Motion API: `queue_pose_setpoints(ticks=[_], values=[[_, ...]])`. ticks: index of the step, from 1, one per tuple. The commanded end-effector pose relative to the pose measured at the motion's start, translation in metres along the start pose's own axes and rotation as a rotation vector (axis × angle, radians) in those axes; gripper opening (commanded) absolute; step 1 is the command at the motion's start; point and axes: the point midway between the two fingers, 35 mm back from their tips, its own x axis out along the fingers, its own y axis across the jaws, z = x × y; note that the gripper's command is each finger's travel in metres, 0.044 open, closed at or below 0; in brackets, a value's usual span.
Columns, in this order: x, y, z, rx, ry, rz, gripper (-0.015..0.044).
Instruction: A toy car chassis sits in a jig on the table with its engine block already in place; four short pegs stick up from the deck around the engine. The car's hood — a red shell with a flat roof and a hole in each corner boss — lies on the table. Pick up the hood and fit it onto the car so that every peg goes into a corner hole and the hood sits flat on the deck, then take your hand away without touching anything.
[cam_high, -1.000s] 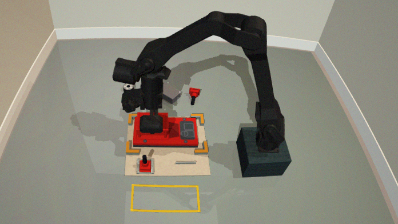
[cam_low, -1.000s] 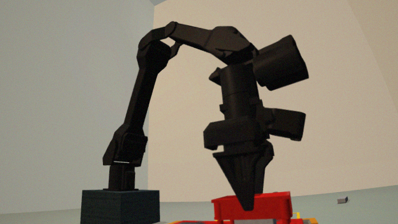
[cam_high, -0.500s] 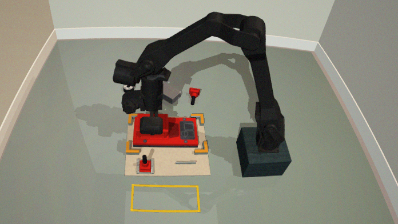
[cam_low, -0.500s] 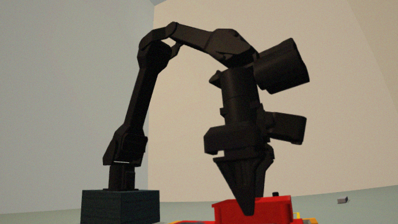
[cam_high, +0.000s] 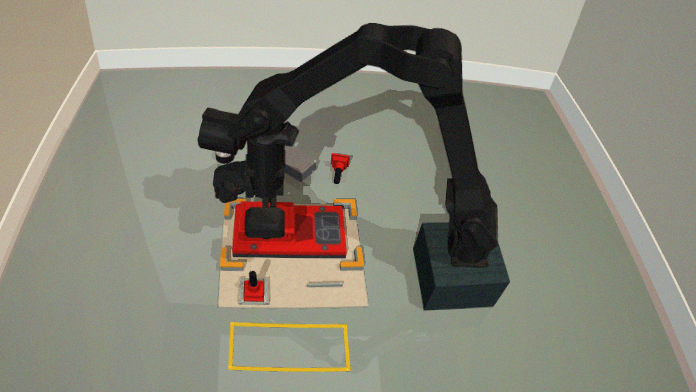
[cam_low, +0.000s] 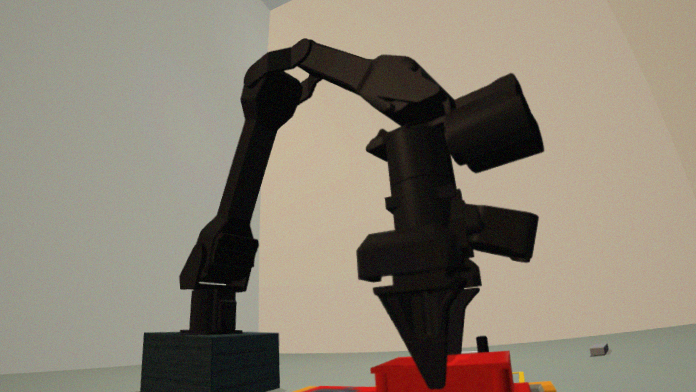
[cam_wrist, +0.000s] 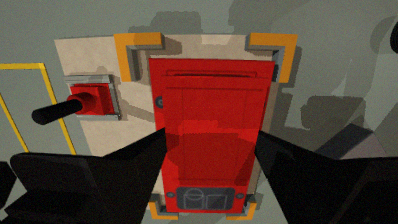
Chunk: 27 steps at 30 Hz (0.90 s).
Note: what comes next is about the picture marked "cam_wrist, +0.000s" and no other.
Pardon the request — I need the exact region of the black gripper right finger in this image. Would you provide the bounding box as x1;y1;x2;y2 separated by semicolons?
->
254;130;398;224

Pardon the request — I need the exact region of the yellow rectangular outline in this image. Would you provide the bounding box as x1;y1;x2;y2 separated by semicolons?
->
0;63;77;154

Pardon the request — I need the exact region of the black toy wheel with grey hub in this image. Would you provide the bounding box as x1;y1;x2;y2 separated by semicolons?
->
390;22;398;53

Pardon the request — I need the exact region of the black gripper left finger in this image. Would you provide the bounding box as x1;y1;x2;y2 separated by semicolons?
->
10;127;167;224

